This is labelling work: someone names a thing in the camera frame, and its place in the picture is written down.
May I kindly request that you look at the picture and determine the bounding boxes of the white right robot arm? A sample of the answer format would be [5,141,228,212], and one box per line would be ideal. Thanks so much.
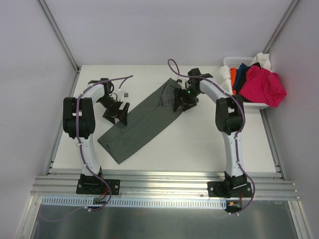
[173,68,247,198]

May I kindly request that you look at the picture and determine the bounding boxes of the aluminium mounting rail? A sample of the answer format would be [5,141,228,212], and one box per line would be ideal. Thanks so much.
[31,169,301,201]

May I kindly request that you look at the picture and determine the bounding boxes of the white slotted cable duct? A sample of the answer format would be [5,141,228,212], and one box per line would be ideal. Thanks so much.
[41,196,226,210]

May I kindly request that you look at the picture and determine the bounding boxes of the dark grey t shirt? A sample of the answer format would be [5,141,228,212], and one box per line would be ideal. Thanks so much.
[98,79,182,164]

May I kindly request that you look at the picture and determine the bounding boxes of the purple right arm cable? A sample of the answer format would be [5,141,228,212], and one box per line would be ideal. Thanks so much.
[167,58,255,217]

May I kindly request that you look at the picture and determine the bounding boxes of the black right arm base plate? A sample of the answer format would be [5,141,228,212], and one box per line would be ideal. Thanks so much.
[207,181,253,198]

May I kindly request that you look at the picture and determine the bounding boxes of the pink t shirt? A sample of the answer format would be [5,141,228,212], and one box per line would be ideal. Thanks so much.
[239,65,288,108]

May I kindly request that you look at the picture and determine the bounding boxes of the white plastic laundry basket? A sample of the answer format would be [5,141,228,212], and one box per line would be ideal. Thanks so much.
[223,56,269,110]

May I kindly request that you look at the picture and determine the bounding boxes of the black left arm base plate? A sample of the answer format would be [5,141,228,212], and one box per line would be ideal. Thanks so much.
[76,177,121,195]

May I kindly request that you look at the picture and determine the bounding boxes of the white t shirt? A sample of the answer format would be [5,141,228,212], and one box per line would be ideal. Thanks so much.
[250,52,272,71]

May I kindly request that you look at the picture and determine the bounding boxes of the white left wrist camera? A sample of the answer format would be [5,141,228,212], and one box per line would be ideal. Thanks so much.
[115,89,129,102]

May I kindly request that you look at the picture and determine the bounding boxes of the white towel beside basket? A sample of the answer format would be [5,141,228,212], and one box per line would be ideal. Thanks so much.
[214,66,233,94]

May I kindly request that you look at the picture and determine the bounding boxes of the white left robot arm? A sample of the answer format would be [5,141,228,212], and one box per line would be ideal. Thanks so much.
[62,75,132,193]

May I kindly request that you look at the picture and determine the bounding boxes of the orange t shirt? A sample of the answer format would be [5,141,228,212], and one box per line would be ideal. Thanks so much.
[230,68,237,91]

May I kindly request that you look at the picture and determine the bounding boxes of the blue t shirt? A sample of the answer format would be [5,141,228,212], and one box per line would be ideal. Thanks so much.
[233,63,248,89]

